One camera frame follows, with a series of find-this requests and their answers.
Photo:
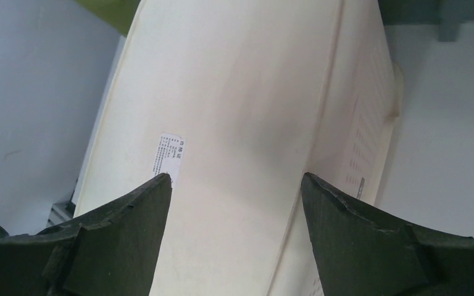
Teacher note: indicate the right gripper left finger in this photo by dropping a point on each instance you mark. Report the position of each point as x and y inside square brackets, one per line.
[111, 250]

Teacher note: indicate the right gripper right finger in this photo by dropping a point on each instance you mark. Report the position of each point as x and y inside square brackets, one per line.
[362, 250]

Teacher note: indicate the cream perforated plastic basket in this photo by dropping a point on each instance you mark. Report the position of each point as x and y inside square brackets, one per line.
[236, 100]

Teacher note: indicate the green perforated waste bin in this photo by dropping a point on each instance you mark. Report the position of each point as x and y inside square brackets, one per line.
[117, 13]

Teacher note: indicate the grey plastic storage bin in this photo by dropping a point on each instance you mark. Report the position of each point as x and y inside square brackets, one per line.
[447, 15]

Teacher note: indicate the aluminium front rail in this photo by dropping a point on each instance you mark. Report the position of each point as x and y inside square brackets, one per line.
[60, 213]

